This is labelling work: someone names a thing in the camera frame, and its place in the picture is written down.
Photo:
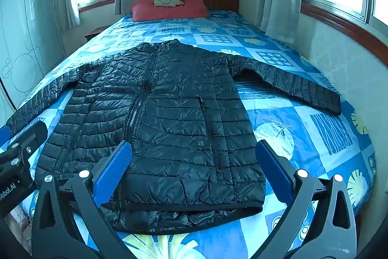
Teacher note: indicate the black puffer jacket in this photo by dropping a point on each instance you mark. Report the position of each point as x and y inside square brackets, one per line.
[169, 113]

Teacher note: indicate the bed with blue patterned sheet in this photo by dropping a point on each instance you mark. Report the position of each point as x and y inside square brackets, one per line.
[303, 131]

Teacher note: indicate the red pillow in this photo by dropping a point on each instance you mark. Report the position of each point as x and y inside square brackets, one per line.
[182, 11]

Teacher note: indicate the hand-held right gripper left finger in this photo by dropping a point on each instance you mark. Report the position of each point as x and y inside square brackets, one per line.
[112, 166]

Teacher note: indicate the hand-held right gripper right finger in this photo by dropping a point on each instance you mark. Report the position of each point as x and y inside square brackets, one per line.
[275, 168]

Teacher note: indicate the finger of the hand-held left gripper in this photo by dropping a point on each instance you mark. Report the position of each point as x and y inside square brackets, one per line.
[3, 133]
[33, 134]

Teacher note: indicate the wooden nightstand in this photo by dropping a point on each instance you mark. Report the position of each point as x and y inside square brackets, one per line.
[92, 34]

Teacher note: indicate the white wardrobe with circle pattern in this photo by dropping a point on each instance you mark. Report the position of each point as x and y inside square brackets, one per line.
[27, 34]

